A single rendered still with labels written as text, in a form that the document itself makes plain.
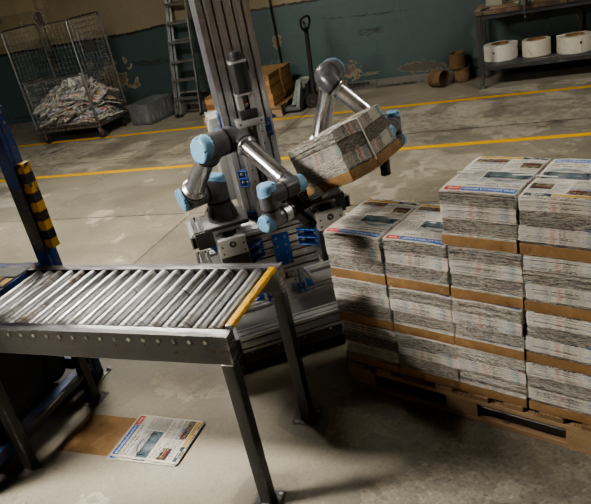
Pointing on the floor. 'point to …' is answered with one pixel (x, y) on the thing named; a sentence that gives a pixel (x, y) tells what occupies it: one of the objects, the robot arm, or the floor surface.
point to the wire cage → (74, 94)
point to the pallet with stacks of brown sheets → (278, 84)
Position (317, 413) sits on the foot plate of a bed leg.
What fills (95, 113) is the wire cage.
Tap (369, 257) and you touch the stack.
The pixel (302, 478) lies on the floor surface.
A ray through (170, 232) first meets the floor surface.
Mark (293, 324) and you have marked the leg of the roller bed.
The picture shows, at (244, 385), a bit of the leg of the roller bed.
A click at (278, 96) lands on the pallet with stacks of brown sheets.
